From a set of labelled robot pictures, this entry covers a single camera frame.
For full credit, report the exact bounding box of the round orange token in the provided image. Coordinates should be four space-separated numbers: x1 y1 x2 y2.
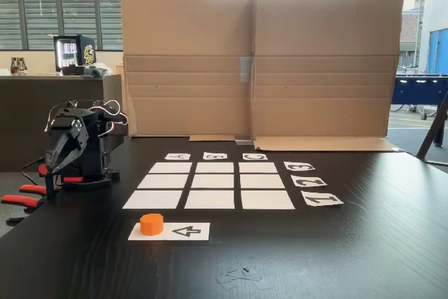
139 213 165 236

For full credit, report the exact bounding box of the white paper grid square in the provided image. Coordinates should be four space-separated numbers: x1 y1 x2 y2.
239 174 286 189
195 162 235 174
184 190 235 210
122 190 183 210
136 174 190 190
148 162 193 174
241 190 296 210
239 162 279 174
190 174 235 189

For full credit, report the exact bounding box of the dark wooden counter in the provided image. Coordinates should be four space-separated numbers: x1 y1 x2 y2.
0 74 124 173

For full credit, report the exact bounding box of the orange black bar clamp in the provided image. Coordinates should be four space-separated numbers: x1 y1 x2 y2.
19 164 59 200
1 176 85 225

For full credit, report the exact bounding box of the black mini fridge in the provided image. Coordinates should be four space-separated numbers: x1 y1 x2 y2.
52 34 96 73

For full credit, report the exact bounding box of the white arrow paper sheet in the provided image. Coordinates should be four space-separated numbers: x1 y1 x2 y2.
127 222 211 242

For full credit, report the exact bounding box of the paper sheet number 3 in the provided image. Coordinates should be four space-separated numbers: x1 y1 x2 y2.
283 161 316 172

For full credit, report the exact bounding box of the paper sheet number 2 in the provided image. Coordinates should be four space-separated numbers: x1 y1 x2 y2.
290 174 328 188

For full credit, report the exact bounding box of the paper sheet number 1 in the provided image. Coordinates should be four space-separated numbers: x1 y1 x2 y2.
300 193 344 207

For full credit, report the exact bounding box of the brown cardboard screen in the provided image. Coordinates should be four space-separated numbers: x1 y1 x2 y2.
120 0 406 153

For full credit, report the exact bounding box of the black slanted stand leg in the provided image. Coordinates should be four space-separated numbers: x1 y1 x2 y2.
416 92 448 167

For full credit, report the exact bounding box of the black power cable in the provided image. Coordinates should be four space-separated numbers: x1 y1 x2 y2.
21 157 48 185

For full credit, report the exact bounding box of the pink white servo cable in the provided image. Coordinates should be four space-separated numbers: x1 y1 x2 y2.
94 99 130 139

